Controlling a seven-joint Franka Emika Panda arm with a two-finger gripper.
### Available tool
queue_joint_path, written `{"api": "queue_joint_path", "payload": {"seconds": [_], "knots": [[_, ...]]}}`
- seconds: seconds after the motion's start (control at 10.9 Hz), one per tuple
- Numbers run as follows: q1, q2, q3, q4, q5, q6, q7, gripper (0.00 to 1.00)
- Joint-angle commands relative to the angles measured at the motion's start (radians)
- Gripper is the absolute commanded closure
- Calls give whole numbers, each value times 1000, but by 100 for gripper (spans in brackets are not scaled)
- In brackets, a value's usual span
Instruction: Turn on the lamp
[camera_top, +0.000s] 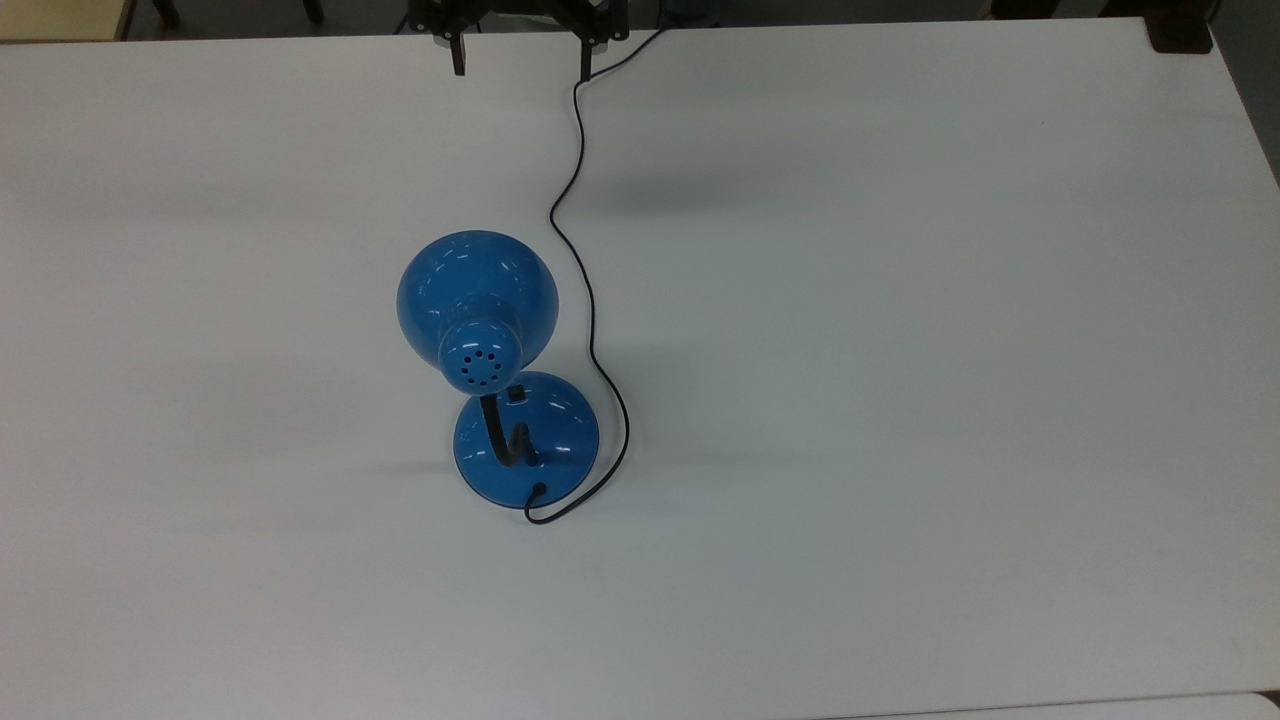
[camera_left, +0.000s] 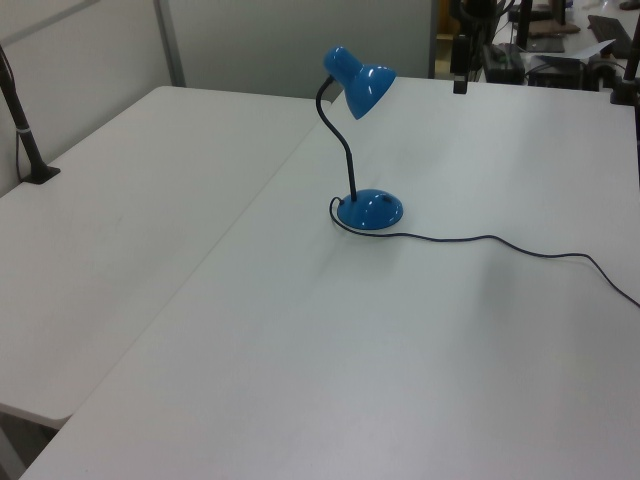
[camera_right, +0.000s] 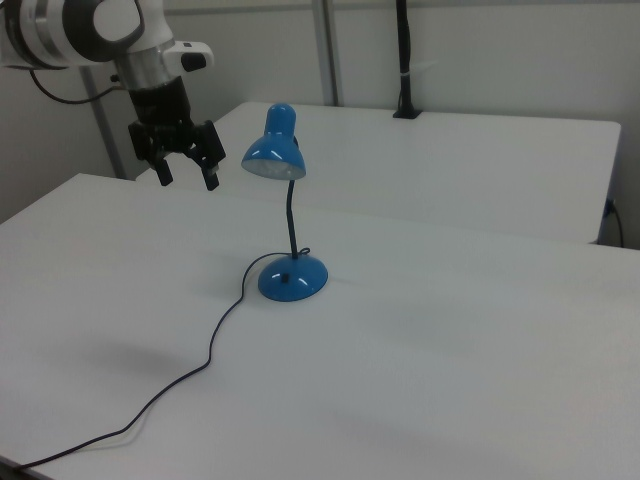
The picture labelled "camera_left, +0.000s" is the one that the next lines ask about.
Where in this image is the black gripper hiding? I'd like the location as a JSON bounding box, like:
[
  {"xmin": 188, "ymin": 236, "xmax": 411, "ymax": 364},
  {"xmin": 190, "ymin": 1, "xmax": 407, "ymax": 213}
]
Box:
[{"xmin": 452, "ymin": 34, "xmax": 470, "ymax": 95}]

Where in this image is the blue gooseneck desk lamp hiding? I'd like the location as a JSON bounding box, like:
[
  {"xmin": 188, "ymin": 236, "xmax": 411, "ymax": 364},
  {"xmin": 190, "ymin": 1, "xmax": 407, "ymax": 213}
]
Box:
[{"xmin": 315, "ymin": 44, "xmax": 405, "ymax": 231}]

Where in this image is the black electronic device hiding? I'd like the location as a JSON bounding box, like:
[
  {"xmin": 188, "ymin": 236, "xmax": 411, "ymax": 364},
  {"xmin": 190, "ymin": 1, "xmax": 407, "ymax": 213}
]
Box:
[{"xmin": 481, "ymin": 43, "xmax": 526, "ymax": 84}]

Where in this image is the white paper sheet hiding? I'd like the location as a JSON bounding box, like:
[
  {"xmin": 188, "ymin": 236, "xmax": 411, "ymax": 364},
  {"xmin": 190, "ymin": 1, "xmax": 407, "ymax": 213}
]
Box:
[{"xmin": 530, "ymin": 39, "xmax": 617, "ymax": 64}]

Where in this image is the black keyboard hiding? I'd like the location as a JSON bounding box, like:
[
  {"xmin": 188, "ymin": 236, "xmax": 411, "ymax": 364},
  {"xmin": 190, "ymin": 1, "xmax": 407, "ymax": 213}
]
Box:
[{"xmin": 586, "ymin": 14, "xmax": 634, "ymax": 51}]

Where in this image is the black clamped pole, white tie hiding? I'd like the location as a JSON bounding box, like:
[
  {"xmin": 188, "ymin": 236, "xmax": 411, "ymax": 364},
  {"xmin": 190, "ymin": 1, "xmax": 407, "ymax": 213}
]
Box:
[{"xmin": 0, "ymin": 43, "xmax": 62, "ymax": 185}]

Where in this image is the thin black upright post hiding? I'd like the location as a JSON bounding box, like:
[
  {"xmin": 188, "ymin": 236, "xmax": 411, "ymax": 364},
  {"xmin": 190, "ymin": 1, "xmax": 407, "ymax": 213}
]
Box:
[{"xmin": 516, "ymin": 0, "xmax": 534, "ymax": 52}]

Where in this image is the black lamp power cord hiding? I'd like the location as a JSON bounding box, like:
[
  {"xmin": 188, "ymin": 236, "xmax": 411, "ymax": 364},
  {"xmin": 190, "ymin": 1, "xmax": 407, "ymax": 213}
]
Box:
[{"xmin": 328, "ymin": 195, "xmax": 640, "ymax": 306}]

